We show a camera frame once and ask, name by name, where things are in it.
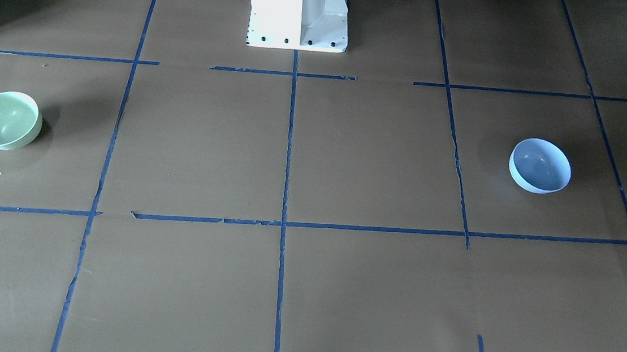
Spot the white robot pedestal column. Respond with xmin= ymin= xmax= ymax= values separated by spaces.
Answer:
xmin=245 ymin=0 xmax=349 ymax=54

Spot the blue bowl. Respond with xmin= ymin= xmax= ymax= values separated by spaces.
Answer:
xmin=508 ymin=138 xmax=572 ymax=194

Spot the green bowl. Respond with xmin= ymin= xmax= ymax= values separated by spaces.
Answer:
xmin=0 ymin=92 xmax=43 ymax=151

